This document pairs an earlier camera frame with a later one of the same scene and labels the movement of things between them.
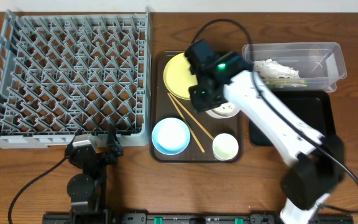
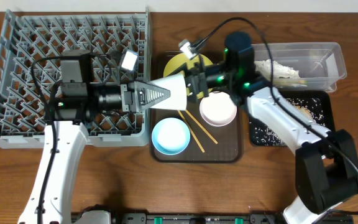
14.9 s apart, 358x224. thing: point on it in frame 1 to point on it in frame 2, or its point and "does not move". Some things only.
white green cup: [225, 147] to [176, 85]
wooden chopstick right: [197, 123] does not move
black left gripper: [105, 154] to [125, 98]
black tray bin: [305, 119] does not move
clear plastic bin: [316, 66] does not move
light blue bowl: [171, 135] does not move
